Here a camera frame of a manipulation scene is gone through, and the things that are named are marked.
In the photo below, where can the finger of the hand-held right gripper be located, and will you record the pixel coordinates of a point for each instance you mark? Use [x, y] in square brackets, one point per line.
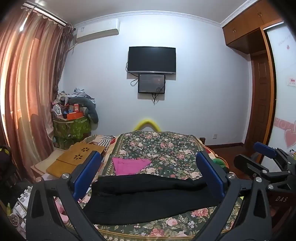
[264, 149]
[247, 163]

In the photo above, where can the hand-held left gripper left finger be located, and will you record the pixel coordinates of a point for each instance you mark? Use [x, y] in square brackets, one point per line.
[86, 174]

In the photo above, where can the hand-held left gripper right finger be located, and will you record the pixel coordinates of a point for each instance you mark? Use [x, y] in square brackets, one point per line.
[211, 172]

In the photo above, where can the black pants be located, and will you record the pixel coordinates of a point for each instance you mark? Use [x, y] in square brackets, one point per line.
[143, 199]

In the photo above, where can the colourful fleece blanket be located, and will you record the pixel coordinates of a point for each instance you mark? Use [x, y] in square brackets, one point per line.
[218, 162]

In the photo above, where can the wooden lap desk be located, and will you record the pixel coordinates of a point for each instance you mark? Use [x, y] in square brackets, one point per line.
[78, 153]

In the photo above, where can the striped cloth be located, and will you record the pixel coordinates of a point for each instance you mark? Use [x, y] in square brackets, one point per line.
[101, 140]

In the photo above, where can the beige pad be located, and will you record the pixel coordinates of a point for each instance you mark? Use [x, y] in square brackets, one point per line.
[46, 161]

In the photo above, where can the pink cloth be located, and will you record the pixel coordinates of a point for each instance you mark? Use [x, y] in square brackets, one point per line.
[129, 165]

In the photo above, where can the green patterned storage box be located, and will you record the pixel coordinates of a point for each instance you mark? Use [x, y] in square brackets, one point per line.
[70, 129]

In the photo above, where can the brown wooden door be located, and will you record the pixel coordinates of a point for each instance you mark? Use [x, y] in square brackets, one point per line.
[260, 99]

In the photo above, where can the dark floral blanket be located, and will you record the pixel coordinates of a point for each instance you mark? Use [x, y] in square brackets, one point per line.
[161, 148]

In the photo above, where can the orange box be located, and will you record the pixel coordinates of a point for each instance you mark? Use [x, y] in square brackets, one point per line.
[74, 115]

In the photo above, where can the grey plush toy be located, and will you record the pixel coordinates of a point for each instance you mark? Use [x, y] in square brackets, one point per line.
[89, 109]

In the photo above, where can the pile of small boxes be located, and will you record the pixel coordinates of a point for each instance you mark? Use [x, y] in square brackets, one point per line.
[19, 208]

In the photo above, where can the yellow foam hoop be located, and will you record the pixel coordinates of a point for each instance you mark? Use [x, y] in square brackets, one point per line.
[149, 122]

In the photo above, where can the dark bag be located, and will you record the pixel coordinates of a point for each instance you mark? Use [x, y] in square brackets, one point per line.
[6, 162]

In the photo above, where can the pile of clothes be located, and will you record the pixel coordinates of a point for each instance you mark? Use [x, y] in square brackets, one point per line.
[69, 95]

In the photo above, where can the pink striped curtain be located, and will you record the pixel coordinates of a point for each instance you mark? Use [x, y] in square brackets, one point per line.
[27, 81]

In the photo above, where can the wooden wardrobe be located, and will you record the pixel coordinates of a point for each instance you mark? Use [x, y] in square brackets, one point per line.
[249, 25]

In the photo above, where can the white air conditioner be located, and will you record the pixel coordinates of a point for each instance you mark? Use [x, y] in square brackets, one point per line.
[99, 30]

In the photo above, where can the wooden bed post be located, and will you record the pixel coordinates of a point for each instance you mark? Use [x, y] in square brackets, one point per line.
[202, 140]

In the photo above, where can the small black wall screen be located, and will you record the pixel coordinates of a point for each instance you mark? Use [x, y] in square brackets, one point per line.
[151, 83]

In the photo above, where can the black wall television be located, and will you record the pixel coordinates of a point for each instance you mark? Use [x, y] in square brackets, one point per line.
[151, 59]

